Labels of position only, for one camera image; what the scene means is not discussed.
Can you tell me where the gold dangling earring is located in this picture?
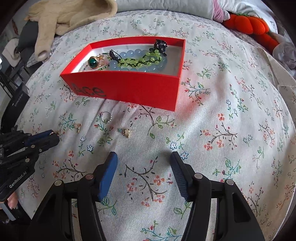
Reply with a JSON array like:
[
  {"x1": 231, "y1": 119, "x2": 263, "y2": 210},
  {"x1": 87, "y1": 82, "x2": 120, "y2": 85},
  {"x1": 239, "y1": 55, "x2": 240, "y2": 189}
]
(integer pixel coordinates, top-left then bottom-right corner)
[{"x1": 74, "y1": 123, "x2": 81, "y2": 133}]

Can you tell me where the small gold stud earring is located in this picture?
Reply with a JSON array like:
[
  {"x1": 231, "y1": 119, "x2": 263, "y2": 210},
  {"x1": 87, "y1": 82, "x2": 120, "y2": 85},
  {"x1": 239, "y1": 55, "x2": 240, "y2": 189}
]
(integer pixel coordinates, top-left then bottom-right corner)
[{"x1": 117, "y1": 128, "x2": 135, "y2": 138}]

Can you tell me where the gold green gem brooch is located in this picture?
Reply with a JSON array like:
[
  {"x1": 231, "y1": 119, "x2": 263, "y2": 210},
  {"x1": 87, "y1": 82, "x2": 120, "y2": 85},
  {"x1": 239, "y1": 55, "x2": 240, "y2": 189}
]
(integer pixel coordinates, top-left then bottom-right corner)
[{"x1": 87, "y1": 54, "x2": 109, "y2": 70}]

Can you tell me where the black hair claw clip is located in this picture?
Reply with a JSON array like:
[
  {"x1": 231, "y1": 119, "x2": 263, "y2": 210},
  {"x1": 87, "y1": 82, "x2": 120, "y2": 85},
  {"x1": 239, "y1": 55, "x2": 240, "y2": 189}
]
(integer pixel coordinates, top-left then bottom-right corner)
[{"x1": 149, "y1": 39, "x2": 167, "y2": 57}]

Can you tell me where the person's left hand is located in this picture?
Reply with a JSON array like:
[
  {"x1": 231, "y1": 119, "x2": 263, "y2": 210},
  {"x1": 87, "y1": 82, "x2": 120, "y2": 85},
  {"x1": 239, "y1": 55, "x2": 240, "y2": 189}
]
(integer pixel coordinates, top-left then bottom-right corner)
[{"x1": 7, "y1": 192, "x2": 18, "y2": 209}]

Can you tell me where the black cardboard box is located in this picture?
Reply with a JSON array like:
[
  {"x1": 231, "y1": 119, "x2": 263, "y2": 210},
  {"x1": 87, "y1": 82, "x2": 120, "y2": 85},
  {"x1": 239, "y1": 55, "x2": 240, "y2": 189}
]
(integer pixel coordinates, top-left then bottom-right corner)
[{"x1": 1, "y1": 83, "x2": 30, "y2": 133}]

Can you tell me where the black metal chair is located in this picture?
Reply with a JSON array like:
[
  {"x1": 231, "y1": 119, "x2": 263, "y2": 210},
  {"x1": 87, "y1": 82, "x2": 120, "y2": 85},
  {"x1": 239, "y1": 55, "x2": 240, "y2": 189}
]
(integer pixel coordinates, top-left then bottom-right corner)
[{"x1": 1, "y1": 53, "x2": 18, "y2": 98}]

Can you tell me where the floral bed sheet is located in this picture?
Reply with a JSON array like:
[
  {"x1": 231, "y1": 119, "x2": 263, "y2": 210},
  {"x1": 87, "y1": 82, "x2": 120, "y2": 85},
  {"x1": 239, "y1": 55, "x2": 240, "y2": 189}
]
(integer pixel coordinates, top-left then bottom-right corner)
[{"x1": 17, "y1": 11, "x2": 295, "y2": 240}]

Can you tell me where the dark grey cushion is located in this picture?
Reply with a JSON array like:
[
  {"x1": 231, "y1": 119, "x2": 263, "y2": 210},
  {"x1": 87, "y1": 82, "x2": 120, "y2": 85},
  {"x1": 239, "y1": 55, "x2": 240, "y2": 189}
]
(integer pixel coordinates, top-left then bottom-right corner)
[{"x1": 16, "y1": 21, "x2": 39, "y2": 54}]

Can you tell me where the red Ace cardboard box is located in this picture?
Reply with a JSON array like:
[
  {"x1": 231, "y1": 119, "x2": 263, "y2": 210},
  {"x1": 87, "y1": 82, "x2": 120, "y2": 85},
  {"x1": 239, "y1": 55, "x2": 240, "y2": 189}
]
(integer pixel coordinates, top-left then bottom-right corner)
[{"x1": 60, "y1": 36, "x2": 186, "y2": 111}]

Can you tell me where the grey crumpled cloth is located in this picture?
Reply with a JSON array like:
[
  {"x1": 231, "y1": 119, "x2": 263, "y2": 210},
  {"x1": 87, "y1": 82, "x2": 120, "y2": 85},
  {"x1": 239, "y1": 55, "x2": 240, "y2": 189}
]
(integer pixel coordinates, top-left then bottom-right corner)
[{"x1": 273, "y1": 42, "x2": 295, "y2": 75}]

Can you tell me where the orange pumpkin plush toy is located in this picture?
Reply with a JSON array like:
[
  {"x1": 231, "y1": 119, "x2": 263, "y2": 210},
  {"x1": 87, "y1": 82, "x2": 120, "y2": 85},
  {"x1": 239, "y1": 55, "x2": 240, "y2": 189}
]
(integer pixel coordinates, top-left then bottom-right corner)
[{"x1": 222, "y1": 14, "x2": 279, "y2": 54}]

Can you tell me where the grey quilted pillow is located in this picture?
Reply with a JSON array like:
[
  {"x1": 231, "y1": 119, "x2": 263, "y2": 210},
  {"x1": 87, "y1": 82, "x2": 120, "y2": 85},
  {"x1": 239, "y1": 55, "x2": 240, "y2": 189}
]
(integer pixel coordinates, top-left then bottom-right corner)
[{"x1": 116, "y1": 1, "x2": 274, "y2": 24}]

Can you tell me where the silver pearl ring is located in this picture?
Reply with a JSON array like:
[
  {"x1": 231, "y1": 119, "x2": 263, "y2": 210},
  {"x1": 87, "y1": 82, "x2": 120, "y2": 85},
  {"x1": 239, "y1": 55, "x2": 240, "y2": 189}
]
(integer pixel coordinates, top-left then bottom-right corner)
[{"x1": 99, "y1": 111, "x2": 113, "y2": 124}]

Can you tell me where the light blue bead bracelet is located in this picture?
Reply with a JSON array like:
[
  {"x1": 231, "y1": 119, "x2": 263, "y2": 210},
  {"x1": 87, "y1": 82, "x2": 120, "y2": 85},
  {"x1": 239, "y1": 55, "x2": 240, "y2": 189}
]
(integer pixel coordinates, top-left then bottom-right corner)
[{"x1": 108, "y1": 48, "x2": 168, "y2": 73}]

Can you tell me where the green bead black cord bracelet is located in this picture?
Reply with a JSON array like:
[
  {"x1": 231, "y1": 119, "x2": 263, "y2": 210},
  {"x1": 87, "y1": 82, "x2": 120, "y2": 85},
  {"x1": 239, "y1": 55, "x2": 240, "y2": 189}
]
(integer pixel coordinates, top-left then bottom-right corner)
[{"x1": 108, "y1": 49, "x2": 163, "y2": 69}]

